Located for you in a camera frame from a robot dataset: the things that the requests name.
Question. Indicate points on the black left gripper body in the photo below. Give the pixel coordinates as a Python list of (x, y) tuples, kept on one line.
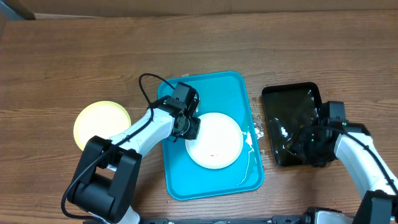
[(185, 128)]

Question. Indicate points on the teal plastic serving tray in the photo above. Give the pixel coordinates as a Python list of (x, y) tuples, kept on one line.
[(220, 92)]

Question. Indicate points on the black water tray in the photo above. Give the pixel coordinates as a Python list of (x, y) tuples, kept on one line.
[(289, 108)]

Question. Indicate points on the white plate with blue rim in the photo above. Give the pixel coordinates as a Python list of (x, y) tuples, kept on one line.
[(219, 141)]

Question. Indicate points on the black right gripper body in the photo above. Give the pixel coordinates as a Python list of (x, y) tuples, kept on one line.
[(313, 150)]

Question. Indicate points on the yellow-green rimmed plate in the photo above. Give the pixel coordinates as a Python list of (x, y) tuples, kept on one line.
[(103, 119)]

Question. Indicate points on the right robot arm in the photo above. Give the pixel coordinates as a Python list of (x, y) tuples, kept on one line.
[(353, 146)]

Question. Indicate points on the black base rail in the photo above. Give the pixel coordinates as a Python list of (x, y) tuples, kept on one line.
[(277, 219)]

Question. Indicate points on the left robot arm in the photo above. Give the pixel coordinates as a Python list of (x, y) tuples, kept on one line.
[(102, 188)]

